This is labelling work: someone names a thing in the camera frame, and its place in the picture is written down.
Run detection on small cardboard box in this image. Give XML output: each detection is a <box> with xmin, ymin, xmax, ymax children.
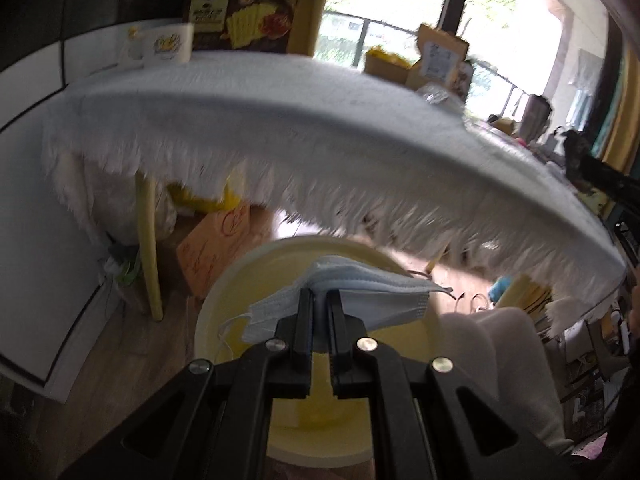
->
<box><xmin>364</xmin><ymin>45</ymin><xmax>416</xmax><ymax>83</ymax></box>

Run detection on white fringed tablecloth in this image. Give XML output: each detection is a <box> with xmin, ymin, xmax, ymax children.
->
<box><xmin>40</xmin><ymin>50</ymin><xmax>628</xmax><ymax>331</ymax></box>

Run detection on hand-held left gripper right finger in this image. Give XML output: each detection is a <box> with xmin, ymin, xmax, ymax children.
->
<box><xmin>325</xmin><ymin>290</ymin><xmax>581</xmax><ymax>480</ymax></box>

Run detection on brown kraft pouch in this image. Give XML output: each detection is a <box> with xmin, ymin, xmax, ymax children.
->
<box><xmin>405</xmin><ymin>24</ymin><xmax>468</xmax><ymax>93</ymax></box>

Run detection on grey balcony railing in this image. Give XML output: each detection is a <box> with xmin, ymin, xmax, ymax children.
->
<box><xmin>320</xmin><ymin>10</ymin><xmax>421</xmax><ymax>68</ymax></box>

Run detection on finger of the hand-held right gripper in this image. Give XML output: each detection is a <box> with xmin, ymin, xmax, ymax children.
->
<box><xmin>562</xmin><ymin>130</ymin><xmax>640</xmax><ymax>206</ymax></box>

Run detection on yellow storage bag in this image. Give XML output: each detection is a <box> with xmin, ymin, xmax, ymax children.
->
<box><xmin>167</xmin><ymin>180</ymin><xmax>241</xmax><ymax>212</ymax></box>

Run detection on yellow curtain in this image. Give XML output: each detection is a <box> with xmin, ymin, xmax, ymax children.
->
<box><xmin>287</xmin><ymin>0</ymin><xmax>336</xmax><ymax>56</ymax></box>

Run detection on white plastic sack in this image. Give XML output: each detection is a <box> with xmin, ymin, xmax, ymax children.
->
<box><xmin>90</xmin><ymin>160</ymin><xmax>178</xmax><ymax>248</ymax></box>

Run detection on brown cracker box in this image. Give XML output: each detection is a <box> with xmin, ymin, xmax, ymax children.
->
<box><xmin>187</xmin><ymin>0</ymin><xmax>308</xmax><ymax>55</ymax></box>

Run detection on black and white wardrobe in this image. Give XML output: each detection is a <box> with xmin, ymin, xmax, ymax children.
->
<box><xmin>0</xmin><ymin>0</ymin><xmax>211</xmax><ymax>403</ymax></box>

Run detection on blue face mask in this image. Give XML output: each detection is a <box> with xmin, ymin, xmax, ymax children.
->
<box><xmin>220</xmin><ymin>255</ymin><xmax>451</xmax><ymax>343</ymax></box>

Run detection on person's grey pants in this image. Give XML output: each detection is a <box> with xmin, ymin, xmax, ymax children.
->
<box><xmin>440</xmin><ymin>305</ymin><xmax>576</xmax><ymax>456</ymax></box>

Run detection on pale yellow ribbed bin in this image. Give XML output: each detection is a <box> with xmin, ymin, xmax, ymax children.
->
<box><xmin>194</xmin><ymin>234</ymin><xmax>448</xmax><ymax>467</ymax></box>

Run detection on yellow table leg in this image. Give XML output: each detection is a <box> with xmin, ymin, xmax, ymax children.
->
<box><xmin>134</xmin><ymin>170</ymin><xmax>165</xmax><ymax>322</ymax></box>

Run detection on white printed mug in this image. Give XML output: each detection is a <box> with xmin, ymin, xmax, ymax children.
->
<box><xmin>119</xmin><ymin>24</ymin><xmax>195</xmax><ymax>65</ymax></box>

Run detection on steel thermos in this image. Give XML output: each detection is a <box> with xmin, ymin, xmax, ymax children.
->
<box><xmin>520</xmin><ymin>92</ymin><xmax>551</xmax><ymax>143</ymax></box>

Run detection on orange printed cardboard box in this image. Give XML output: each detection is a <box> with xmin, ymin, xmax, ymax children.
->
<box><xmin>175</xmin><ymin>204</ymin><xmax>275</xmax><ymax>301</ymax></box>

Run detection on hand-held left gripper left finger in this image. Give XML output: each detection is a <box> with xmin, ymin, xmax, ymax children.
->
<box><xmin>60</xmin><ymin>287</ymin><xmax>316</xmax><ymax>480</ymax></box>

